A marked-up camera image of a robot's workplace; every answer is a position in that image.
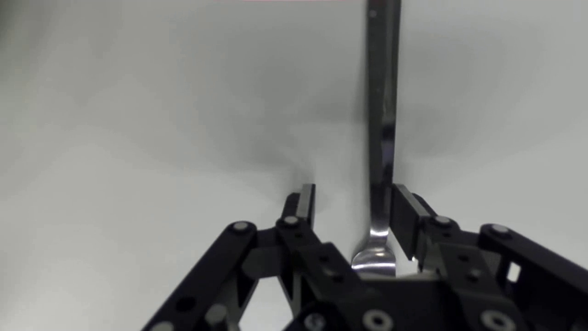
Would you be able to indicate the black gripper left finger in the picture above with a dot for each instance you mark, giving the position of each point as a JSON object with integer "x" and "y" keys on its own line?
{"x": 313, "y": 276}

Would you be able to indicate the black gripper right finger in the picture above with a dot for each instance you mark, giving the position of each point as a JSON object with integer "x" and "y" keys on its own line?
{"x": 499, "y": 278}

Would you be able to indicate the silver fork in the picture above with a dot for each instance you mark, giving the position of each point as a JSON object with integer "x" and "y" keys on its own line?
{"x": 376, "y": 256}

